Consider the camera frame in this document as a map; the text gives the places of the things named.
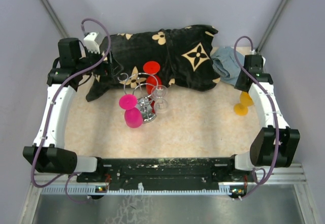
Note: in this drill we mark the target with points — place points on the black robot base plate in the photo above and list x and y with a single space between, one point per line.
203 173

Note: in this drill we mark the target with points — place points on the clear wine glass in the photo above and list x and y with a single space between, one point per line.
159 93

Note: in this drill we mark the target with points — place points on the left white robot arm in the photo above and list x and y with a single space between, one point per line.
76 58

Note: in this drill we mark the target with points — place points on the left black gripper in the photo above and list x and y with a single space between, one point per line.
111 67

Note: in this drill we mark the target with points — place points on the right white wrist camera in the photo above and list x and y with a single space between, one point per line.
255 52

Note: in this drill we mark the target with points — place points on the yellow plastic wine glass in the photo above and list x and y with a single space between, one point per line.
245 102

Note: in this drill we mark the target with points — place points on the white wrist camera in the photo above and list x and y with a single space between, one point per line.
93 41
255 52

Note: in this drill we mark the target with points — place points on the blue denim cloth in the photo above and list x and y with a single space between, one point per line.
225 64

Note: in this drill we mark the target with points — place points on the grey slotted cable duct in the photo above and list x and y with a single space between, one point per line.
225 189

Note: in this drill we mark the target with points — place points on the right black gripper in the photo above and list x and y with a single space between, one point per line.
238 84

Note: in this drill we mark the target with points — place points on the black patterned plush blanket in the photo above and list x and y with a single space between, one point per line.
183 55

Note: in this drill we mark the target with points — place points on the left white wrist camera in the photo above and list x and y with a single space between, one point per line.
93 41

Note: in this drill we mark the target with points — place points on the red plastic wine glass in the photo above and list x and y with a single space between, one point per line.
152 68

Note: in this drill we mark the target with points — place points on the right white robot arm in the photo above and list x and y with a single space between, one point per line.
262 149

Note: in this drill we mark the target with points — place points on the chrome wine glass rack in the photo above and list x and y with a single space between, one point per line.
145 102

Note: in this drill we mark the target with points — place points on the pink plastic wine glass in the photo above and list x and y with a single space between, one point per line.
132 115

